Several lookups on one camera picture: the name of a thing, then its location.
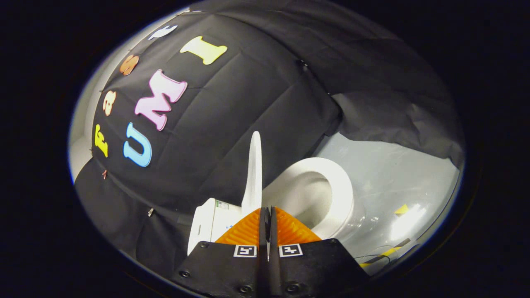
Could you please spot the white toilet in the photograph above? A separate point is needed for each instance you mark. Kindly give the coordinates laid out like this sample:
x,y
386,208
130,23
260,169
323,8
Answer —
x,y
339,186

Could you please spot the black backdrop cloth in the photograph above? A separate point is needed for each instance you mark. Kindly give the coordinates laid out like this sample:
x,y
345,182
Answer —
x,y
248,107

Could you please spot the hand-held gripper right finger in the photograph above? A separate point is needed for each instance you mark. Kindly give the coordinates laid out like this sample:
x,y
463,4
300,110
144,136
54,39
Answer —
x,y
306,269

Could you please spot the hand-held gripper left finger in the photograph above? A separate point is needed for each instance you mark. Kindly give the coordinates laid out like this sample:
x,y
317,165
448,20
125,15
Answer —
x,y
232,273

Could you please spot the yellow floor tape piece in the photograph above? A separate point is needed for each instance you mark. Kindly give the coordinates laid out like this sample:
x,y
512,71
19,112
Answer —
x,y
401,209

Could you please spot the yellow black striped tape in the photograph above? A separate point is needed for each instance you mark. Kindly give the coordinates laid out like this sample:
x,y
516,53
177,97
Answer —
x,y
387,251

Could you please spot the white toilet lid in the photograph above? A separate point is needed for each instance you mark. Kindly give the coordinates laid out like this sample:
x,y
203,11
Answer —
x,y
254,174

